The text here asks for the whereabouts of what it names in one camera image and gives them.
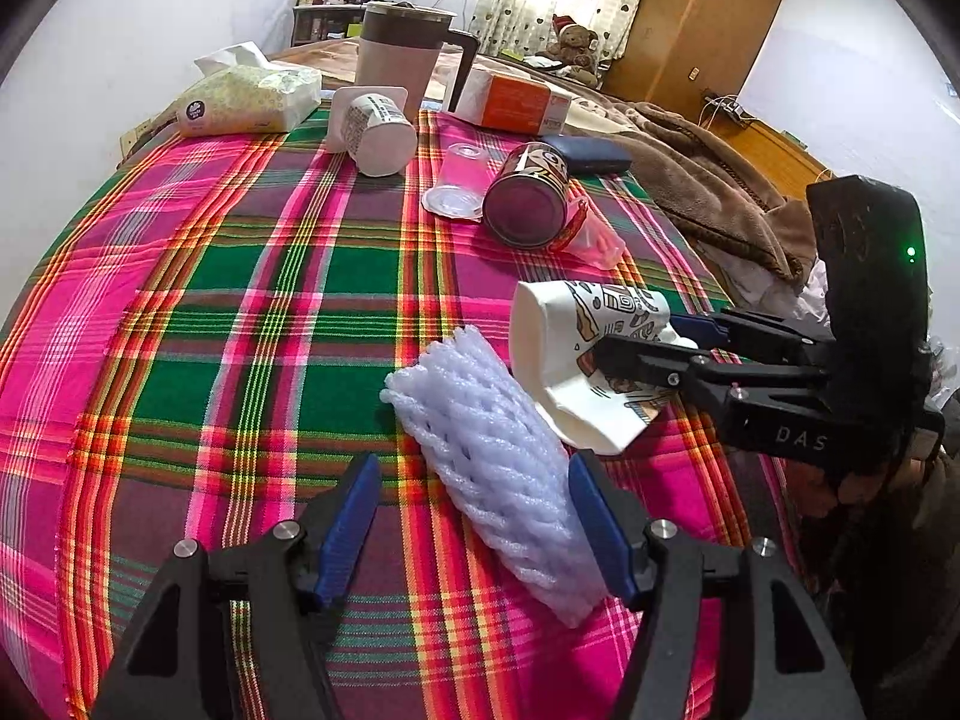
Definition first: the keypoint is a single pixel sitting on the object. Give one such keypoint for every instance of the pale pink bedsheet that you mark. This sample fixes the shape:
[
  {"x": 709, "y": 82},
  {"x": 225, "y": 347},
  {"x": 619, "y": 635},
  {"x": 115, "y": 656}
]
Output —
[{"x": 814, "y": 300}]

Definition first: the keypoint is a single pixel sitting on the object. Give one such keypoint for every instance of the printed paper cup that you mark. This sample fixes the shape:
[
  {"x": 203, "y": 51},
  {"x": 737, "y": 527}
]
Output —
[{"x": 555, "y": 360}]

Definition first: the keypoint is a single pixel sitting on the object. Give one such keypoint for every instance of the brown teddy bear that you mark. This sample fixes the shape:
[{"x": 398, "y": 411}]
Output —
[{"x": 574, "y": 45}]

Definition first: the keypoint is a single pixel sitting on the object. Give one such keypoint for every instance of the red plastic wrapper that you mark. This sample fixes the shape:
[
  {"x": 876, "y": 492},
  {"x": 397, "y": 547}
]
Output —
[{"x": 600, "y": 240}]

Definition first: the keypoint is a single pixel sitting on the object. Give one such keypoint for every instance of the wooden bed headboard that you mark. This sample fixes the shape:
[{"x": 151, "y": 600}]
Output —
[{"x": 772, "y": 157}]

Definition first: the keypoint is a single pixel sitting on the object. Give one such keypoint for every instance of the cartoon printed can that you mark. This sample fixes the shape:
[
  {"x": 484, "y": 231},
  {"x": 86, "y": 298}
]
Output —
[{"x": 525, "y": 202}]

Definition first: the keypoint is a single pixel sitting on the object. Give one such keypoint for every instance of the white yoghurt cup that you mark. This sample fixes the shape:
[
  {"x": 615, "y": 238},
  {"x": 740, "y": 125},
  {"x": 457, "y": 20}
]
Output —
[{"x": 379, "y": 135}]

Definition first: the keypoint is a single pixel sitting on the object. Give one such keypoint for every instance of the clear plastic cup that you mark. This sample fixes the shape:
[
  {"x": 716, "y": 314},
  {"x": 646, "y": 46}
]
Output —
[{"x": 457, "y": 180}]

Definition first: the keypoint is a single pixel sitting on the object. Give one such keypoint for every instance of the cluttered shelf desk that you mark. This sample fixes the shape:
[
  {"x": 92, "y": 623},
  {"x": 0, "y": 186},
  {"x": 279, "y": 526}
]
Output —
[{"x": 326, "y": 19}]

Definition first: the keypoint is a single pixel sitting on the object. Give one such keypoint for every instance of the yellow tissue pack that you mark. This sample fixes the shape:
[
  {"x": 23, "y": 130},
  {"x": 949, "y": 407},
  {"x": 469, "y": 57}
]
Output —
[{"x": 247, "y": 94}]

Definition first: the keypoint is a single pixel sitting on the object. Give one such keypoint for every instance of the white foam fruit net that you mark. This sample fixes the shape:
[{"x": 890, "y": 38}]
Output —
[{"x": 487, "y": 457}]

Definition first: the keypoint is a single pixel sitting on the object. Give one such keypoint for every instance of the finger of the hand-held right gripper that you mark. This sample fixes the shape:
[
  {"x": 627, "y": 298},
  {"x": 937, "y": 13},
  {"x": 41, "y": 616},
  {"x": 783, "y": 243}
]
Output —
[
  {"x": 757, "y": 334},
  {"x": 660, "y": 367}
]

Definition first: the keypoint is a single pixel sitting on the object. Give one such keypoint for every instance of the white power strip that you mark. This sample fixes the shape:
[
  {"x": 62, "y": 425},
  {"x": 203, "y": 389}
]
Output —
[{"x": 724, "y": 105}]

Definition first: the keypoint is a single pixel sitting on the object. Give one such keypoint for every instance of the wooden wardrobe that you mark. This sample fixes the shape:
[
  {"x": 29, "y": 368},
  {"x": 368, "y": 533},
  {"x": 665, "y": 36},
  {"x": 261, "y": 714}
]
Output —
[{"x": 690, "y": 22}]

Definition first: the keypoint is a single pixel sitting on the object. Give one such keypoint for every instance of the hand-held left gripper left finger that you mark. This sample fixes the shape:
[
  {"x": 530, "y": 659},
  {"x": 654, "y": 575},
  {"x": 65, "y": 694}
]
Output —
[{"x": 349, "y": 525}]

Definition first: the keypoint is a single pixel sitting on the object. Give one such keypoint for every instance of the plaid tablecloth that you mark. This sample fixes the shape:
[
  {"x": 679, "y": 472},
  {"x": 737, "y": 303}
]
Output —
[{"x": 247, "y": 300}]

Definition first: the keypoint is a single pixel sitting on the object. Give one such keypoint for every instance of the person's right hand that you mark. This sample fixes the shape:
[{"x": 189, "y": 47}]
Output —
[{"x": 851, "y": 493}]

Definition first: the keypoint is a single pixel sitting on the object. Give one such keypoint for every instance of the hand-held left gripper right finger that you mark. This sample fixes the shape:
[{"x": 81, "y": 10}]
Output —
[{"x": 600, "y": 525}]

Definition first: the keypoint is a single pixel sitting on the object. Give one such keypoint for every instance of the orange cardboard box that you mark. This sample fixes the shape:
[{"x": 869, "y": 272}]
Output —
[{"x": 514, "y": 101}]

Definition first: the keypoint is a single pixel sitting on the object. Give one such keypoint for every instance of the brown fleece blanket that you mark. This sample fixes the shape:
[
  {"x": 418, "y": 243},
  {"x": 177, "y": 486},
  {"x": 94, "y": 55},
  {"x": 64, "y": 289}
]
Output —
[{"x": 712, "y": 187}]

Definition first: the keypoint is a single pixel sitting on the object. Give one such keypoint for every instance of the navy glasses case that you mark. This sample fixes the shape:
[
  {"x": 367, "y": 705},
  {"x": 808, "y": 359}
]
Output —
[{"x": 589, "y": 154}]

